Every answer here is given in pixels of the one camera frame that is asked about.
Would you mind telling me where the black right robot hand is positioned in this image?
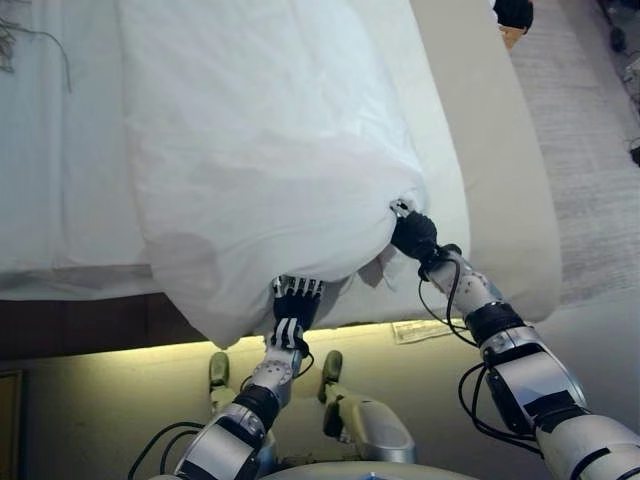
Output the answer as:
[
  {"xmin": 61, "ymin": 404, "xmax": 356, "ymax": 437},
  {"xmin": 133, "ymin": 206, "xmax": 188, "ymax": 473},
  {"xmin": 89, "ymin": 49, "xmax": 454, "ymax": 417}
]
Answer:
[{"xmin": 389, "ymin": 198, "xmax": 439, "ymax": 259}]

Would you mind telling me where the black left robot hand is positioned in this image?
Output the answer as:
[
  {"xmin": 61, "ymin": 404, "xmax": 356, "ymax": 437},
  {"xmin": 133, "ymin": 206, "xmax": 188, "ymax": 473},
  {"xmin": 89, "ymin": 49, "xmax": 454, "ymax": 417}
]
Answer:
[{"xmin": 269, "ymin": 273, "xmax": 327, "ymax": 325}]

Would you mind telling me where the white duvet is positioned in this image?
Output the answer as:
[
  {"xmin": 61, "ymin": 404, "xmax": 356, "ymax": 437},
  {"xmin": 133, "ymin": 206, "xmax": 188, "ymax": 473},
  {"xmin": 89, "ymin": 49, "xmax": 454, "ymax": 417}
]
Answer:
[{"xmin": 114, "ymin": 0, "xmax": 426, "ymax": 351}]

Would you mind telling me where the white bed sheet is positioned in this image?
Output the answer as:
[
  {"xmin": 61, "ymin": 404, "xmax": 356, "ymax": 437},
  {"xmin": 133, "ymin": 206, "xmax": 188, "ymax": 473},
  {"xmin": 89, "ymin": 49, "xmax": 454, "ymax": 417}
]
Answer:
[{"xmin": 0, "ymin": 0, "xmax": 154, "ymax": 301}]

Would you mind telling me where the silver left robot leg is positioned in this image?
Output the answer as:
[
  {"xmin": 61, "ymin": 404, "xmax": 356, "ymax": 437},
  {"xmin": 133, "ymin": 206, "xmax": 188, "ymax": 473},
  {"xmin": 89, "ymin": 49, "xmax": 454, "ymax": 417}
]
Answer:
[{"xmin": 207, "ymin": 351, "xmax": 279, "ymax": 466}]

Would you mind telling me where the silver robot leg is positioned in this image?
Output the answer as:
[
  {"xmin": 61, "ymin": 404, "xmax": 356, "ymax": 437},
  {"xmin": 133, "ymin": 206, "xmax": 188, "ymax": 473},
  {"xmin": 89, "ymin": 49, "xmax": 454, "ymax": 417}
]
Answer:
[
  {"xmin": 318, "ymin": 349, "xmax": 417, "ymax": 465},
  {"xmin": 207, "ymin": 351, "xmax": 279, "ymax": 466}
]

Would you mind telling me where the silver right robot leg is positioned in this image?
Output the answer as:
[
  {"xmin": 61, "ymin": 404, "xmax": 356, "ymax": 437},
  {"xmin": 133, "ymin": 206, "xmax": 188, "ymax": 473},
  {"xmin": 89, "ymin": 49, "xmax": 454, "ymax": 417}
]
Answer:
[{"xmin": 318, "ymin": 349, "xmax": 417, "ymax": 465}]

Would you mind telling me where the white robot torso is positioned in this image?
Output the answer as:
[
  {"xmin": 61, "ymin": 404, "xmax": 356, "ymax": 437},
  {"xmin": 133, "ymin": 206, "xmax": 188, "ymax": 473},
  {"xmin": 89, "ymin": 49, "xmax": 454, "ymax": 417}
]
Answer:
[{"xmin": 264, "ymin": 462, "xmax": 481, "ymax": 480}]

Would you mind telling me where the cardboard box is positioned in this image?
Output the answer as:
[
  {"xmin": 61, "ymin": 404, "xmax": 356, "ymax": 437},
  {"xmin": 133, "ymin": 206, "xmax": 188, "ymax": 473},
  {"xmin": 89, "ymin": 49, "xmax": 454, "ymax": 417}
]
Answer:
[{"xmin": 499, "ymin": 23, "xmax": 522, "ymax": 51}]

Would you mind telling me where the black cloth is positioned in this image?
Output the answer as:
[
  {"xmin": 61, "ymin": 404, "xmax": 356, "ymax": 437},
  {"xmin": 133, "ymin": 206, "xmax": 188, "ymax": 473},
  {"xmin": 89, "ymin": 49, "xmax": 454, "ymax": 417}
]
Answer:
[{"xmin": 492, "ymin": 0, "xmax": 535, "ymax": 32}]

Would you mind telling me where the wooden nightstand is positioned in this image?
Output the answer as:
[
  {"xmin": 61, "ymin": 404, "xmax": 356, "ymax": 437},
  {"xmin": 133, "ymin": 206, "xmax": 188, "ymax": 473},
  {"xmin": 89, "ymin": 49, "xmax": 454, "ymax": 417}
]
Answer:
[{"xmin": 0, "ymin": 368, "xmax": 26, "ymax": 480}]

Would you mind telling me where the teal knit fringed cushion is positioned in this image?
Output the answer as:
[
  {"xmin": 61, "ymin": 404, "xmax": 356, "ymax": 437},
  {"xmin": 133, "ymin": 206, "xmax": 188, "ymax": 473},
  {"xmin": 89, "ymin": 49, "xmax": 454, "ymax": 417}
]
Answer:
[{"xmin": 0, "ymin": 14, "xmax": 74, "ymax": 94}]

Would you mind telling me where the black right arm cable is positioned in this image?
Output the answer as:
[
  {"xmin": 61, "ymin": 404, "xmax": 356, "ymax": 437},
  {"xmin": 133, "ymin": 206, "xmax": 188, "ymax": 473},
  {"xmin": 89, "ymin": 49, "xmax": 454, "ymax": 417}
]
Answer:
[{"xmin": 417, "ymin": 244, "xmax": 545, "ymax": 457}]

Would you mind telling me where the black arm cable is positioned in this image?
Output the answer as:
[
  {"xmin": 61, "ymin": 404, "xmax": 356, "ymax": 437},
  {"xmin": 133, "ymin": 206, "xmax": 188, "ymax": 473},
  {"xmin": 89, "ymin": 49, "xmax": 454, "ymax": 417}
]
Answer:
[
  {"xmin": 417, "ymin": 244, "xmax": 545, "ymax": 457},
  {"xmin": 127, "ymin": 339, "xmax": 316, "ymax": 480}
]

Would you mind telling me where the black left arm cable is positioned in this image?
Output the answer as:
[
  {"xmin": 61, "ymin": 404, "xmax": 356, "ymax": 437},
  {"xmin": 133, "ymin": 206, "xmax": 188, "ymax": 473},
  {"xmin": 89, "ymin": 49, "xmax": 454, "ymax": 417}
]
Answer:
[{"xmin": 127, "ymin": 339, "xmax": 316, "ymax": 480}]

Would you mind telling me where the dark brown bed frame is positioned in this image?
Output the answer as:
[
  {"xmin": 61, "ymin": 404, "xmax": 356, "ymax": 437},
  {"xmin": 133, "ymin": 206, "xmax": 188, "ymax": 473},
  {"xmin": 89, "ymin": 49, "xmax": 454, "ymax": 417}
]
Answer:
[{"xmin": 0, "ymin": 292, "xmax": 226, "ymax": 362}]

